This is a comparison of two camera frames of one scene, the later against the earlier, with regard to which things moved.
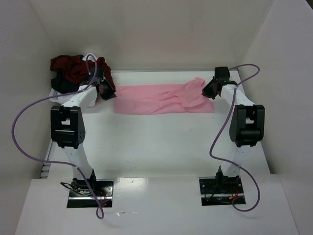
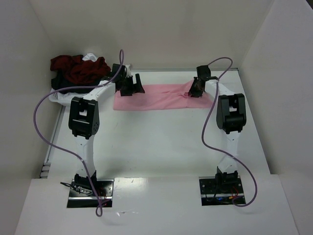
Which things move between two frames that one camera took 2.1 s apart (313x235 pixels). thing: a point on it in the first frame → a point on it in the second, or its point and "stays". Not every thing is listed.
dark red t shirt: (74, 68) stays
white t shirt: (90, 57) stays
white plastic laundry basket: (60, 99) stays
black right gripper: (211, 88) → (198, 84)
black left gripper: (105, 90) → (127, 87)
